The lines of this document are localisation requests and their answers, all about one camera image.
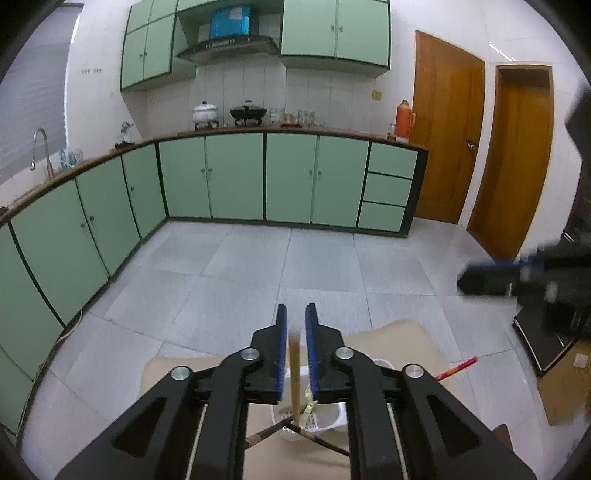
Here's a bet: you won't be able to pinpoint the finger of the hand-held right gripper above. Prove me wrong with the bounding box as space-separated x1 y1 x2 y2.
566 85 591 158
457 251 539 296

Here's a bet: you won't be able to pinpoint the white lidded pot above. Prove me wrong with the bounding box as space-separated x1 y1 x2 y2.
192 100 219 125

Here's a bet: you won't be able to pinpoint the brown cardboard sheet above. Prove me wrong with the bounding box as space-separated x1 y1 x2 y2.
538 339 591 425

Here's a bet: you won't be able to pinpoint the plain wooden door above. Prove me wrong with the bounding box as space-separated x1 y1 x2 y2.
466 65 555 261

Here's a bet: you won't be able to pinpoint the red thermos flask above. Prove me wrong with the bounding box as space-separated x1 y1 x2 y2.
396 99 416 141

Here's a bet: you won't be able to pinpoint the beige tablecloth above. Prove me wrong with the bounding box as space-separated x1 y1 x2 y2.
141 319 513 480

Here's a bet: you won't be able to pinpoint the white plastic utensil holder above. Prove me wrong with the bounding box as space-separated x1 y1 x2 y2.
270 357 395 441

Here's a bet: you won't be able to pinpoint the dark brown chopstick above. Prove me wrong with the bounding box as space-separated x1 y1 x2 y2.
247 418 296 450
288 425 351 457

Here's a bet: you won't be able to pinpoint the green kitchen base cabinets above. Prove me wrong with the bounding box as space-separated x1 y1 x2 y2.
0 129 429 435

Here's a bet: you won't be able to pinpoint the blue wrapped hood chimney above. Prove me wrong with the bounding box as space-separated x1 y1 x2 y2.
210 4 254 40

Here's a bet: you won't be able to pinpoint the red chopstick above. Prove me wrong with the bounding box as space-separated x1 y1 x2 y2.
434 357 478 382

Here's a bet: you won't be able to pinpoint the wooden door with handle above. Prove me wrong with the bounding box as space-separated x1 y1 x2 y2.
409 30 486 225

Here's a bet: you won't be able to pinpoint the metal kitchen faucet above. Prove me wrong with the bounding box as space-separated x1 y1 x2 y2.
30 128 55 178

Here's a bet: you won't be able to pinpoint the white floor cable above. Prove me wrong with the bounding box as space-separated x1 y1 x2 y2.
55 309 84 344

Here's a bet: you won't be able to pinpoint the light wooden chopstick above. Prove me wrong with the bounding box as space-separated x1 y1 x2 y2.
288 327 302 428

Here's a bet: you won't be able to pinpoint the black lidded wok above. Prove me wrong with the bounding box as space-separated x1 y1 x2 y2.
229 100 269 123

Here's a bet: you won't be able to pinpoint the black appliance cabinet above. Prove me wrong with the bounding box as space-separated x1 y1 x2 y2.
512 198 591 377

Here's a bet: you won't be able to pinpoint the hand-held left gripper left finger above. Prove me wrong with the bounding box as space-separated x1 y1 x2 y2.
55 303 289 480

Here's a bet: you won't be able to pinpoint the white window blind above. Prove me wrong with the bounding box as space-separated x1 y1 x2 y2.
0 4 84 185

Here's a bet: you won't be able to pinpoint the black range hood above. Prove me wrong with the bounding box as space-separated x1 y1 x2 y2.
175 36 280 65

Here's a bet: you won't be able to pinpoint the green wall cabinets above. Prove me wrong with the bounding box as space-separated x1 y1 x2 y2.
120 0 392 92

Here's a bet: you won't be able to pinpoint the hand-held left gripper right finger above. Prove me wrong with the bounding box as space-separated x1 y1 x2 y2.
305 302 539 480

